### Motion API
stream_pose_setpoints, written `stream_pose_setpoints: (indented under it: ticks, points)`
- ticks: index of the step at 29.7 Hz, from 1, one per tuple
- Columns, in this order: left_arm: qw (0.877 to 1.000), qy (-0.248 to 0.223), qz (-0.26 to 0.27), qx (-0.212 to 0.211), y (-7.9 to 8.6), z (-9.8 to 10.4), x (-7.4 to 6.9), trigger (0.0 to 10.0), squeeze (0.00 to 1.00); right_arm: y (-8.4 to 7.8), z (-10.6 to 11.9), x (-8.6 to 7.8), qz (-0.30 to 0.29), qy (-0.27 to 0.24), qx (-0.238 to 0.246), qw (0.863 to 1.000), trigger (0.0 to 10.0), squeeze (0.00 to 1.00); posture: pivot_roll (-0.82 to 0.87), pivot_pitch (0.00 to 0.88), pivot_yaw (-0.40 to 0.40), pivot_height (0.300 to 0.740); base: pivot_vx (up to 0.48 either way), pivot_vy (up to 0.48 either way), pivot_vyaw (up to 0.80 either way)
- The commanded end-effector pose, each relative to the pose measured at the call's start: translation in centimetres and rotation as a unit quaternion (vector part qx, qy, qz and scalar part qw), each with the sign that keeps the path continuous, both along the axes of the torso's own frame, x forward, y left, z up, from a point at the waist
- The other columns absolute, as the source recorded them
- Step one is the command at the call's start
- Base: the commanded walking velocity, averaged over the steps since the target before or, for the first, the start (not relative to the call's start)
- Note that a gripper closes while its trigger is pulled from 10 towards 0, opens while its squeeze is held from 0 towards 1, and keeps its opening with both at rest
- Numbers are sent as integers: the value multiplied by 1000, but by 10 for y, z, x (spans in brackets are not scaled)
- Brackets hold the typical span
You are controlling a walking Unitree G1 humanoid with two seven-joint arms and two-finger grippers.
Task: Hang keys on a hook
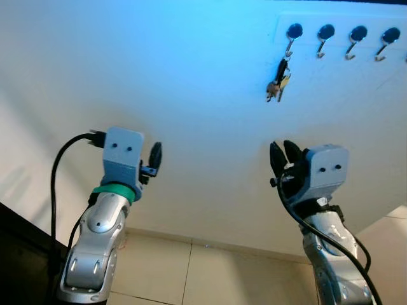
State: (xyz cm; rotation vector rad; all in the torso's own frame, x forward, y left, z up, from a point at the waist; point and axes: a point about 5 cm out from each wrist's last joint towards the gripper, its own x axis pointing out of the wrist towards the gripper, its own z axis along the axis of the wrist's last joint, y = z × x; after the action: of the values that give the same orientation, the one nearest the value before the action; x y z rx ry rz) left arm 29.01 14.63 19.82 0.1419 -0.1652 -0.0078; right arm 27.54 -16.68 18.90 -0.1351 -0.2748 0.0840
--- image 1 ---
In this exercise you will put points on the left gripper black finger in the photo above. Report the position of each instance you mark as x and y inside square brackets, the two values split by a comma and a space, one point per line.
[155, 154]

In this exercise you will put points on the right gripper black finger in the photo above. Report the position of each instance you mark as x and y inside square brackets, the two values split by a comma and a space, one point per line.
[292, 152]
[276, 159]

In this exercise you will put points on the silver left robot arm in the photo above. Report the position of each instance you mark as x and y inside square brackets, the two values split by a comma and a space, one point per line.
[95, 241]

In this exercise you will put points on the bunch of keys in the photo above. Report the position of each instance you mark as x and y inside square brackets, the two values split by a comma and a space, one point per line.
[280, 79]

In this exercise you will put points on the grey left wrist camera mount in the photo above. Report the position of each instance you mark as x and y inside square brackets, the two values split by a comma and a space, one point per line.
[121, 155]

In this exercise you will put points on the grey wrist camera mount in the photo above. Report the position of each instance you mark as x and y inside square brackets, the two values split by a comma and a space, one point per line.
[121, 155]
[327, 168]

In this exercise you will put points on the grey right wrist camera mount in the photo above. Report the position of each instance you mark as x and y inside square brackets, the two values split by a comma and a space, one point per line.
[327, 168]

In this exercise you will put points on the white hook rail plate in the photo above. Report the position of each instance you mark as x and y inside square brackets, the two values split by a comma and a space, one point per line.
[310, 46]

